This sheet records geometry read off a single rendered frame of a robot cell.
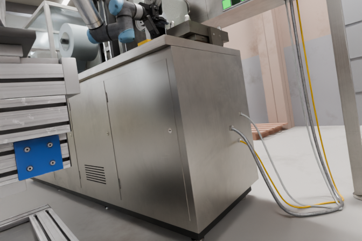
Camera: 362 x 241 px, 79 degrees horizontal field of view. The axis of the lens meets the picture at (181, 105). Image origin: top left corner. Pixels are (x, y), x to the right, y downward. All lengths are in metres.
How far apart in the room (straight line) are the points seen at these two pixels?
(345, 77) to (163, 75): 0.94
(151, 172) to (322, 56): 3.25
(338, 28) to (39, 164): 1.39
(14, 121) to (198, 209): 0.71
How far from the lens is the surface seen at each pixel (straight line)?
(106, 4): 1.56
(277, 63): 3.80
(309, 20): 3.99
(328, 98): 3.84
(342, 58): 1.41
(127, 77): 1.11
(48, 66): 0.59
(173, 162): 0.95
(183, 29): 1.17
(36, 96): 0.58
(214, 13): 1.52
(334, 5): 1.46
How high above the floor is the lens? 0.62
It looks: level
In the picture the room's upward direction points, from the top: 8 degrees counter-clockwise
